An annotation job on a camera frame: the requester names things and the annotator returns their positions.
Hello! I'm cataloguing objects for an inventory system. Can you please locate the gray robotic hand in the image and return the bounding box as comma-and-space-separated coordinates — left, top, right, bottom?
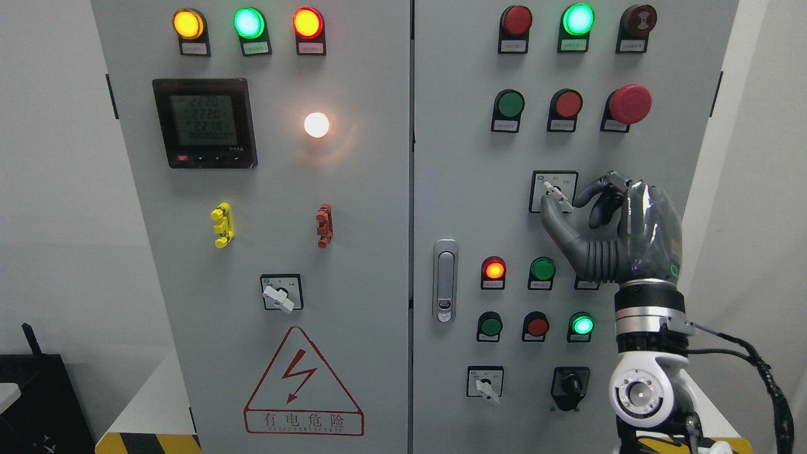
541, 172, 683, 286

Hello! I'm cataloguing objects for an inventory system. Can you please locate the gray rotary switch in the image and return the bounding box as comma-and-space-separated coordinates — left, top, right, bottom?
528, 170, 579, 213
466, 366, 504, 405

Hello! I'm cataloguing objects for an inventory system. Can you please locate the green unlit indicator middle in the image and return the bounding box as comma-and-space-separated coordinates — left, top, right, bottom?
527, 256, 557, 291

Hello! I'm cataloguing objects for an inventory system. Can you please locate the green lit indicator lower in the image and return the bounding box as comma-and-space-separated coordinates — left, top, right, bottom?
567, 312, 595, 343

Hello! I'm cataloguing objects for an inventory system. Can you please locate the green lit indicator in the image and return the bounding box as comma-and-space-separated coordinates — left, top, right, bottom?
567, 312, 595, 343
557, 3, 596, 54

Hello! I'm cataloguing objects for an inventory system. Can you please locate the red emergency stop button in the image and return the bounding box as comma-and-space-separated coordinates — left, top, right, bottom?
600, 83, 653, 133

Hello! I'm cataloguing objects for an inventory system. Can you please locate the red push button lower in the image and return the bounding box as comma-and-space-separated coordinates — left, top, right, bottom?
521, 311, 550, 342

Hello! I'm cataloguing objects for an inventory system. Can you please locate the red push button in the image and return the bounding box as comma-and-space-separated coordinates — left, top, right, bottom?
547, 88, 583, 132
521, 311, 550, 342

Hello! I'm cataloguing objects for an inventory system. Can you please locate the red lit indicator middle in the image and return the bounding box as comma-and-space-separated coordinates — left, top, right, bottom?
480, 256, 507, 290

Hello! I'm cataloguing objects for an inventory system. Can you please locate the red push button upper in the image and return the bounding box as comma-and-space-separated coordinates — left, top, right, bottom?
547, 88, 583, 132

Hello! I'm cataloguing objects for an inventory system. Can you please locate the green push button lower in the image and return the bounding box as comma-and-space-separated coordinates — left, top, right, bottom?
476, 311, 502, 342

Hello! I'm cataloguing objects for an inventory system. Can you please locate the green push button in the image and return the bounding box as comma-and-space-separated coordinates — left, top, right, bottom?
476, 311, 502, 342
491, 89, 525, 133

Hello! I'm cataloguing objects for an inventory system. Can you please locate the green push button upper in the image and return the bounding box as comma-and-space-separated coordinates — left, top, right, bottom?
491, 89, 525, 133

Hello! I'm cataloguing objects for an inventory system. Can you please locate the dark red buzzer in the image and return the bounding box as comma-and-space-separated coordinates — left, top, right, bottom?
615, 4, 658, 54

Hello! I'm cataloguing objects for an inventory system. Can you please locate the green lit indicator top right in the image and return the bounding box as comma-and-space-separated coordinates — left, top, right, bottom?
557, 3, 596, 54

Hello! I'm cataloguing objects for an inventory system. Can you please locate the dark red indicator top right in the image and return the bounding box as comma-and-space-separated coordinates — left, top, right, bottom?
497, 5, 533, 54

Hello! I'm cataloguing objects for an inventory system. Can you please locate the gray electrical cabinet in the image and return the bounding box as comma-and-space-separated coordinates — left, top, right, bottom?
91, 1, 738, 453

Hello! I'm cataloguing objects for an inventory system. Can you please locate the red terminal clip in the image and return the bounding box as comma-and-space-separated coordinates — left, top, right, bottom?
315, 203, 334, 249

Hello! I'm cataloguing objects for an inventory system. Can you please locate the white glowing indicator light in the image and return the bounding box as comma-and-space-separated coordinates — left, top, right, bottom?
303, 112, 330, 139

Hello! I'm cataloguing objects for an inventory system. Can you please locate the red electric hazard warning sticker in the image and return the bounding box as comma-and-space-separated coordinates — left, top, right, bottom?
244, 327, 365, 436

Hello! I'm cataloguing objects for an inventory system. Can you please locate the red indicator light top left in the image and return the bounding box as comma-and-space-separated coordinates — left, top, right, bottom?
292, 6, 327, 55

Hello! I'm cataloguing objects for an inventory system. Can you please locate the yellow terminal clip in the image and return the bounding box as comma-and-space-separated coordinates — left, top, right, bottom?
210, 203, 235, 249

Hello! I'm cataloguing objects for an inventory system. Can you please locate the green indicator light top left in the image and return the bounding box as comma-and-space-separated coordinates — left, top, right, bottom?
233, 8, 273, 57

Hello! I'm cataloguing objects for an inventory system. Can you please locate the black digital power meter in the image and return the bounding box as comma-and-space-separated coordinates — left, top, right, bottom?
152, 78, 258, 169

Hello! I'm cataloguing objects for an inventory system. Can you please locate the yellow indicator light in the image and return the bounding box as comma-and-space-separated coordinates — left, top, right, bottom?
172, 8, 211, 57

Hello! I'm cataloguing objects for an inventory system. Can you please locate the black box with antenna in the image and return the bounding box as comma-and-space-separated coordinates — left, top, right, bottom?
1, 323, 95, 453

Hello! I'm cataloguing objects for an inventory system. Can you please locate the black selector switch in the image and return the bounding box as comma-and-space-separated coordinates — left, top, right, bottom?
550, 367, 590, 412

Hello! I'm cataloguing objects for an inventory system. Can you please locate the silver door latch handle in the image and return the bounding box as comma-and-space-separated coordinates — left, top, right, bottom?
433, 238, 458, 323

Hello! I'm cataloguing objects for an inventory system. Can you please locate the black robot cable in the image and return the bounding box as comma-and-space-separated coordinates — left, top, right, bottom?
684, 325, 795, 454

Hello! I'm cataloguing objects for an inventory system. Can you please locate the gray rotary switch left door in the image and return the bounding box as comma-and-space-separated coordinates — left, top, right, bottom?
260, 274, 305, 314

